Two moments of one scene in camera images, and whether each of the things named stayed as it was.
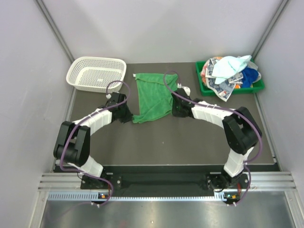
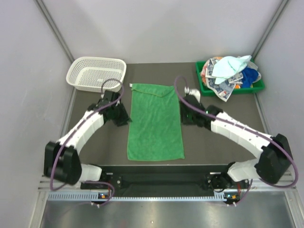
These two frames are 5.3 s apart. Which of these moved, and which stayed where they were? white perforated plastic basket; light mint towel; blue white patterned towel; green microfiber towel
Moved: green microfiber towel
Stayed: light mint towel; blue white patterned towel; white perforated plastic basket
